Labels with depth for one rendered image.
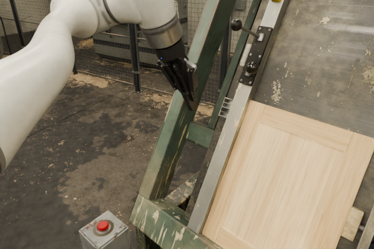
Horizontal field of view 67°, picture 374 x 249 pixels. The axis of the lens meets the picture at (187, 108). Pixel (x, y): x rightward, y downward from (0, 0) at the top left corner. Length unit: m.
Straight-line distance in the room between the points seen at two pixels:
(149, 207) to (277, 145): 0.54
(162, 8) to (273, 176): 0.59
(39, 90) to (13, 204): 2.46
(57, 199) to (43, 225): 0.26
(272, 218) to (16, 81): 0.80
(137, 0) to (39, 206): 2.23
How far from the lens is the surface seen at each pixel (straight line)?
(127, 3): 0.63
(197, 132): 1.12
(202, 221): 1.03
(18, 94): 0.31
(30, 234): 2.48
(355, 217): 0.88
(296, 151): 0.91
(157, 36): 0.66
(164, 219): 1.11
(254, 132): 0.95
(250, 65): 0.85
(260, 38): 0.98
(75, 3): 0.65
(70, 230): 2.38
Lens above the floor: 1.71
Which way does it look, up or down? 27 degrees down
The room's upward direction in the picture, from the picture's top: straight up
